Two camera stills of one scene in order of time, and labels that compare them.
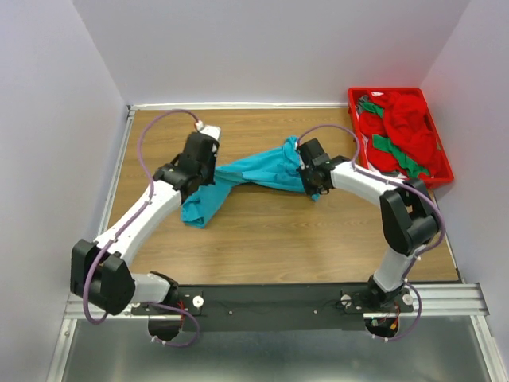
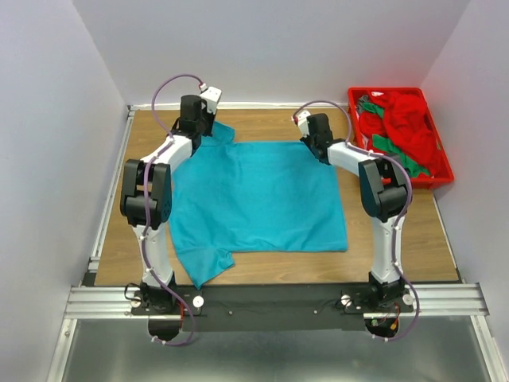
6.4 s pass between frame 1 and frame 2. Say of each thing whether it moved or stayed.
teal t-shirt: moved
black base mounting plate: stayed
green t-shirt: stayed
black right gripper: moved
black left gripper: moved
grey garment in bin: stayed
